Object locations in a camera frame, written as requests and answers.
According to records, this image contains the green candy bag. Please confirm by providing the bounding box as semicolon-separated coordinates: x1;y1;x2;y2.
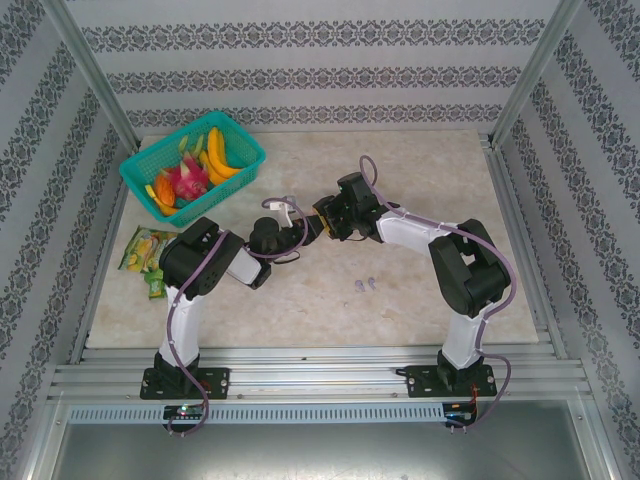
117;225;180;274

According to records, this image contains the grey slotted cable duct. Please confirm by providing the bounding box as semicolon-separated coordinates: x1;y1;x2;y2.
67;402;447;424

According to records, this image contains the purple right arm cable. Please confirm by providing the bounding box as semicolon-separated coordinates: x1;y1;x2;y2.
358;154;516;432

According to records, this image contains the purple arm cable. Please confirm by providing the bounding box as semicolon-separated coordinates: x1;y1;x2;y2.
166;219;307;437
358;154;516;432

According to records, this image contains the aluminium frame post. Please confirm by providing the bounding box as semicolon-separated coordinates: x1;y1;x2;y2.
488;0;585;149
38;0;142;154

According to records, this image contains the yellow banana bunch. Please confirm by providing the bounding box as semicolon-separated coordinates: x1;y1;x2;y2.
198;126;245;185

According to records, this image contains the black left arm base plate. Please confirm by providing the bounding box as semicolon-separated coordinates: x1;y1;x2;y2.
142;367;232;401

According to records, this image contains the orange toy fruit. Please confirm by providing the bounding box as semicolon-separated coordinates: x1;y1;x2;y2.
153;172;177;207

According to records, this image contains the pink dragon fruit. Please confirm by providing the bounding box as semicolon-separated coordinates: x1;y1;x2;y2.
167;134;211;199

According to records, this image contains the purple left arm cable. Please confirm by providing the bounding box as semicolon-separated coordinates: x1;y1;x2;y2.
166;219;307;437

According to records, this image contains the teal plastic basket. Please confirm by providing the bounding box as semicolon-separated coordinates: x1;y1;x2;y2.
118;110;267;224

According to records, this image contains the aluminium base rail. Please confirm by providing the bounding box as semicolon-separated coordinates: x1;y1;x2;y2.
48;346;587;404

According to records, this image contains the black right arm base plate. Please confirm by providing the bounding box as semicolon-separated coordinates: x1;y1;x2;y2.
404;364;495;400

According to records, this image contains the aluminium side rail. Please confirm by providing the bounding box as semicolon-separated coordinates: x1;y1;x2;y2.
68;144;141;365
478;130;570;360

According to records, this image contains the small circuit board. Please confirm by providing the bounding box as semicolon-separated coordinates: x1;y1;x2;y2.
163;404;207;421
443;401;480;427

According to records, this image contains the yellow curved fruit piece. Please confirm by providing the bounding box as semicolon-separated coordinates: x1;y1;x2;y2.
144;183;182;218

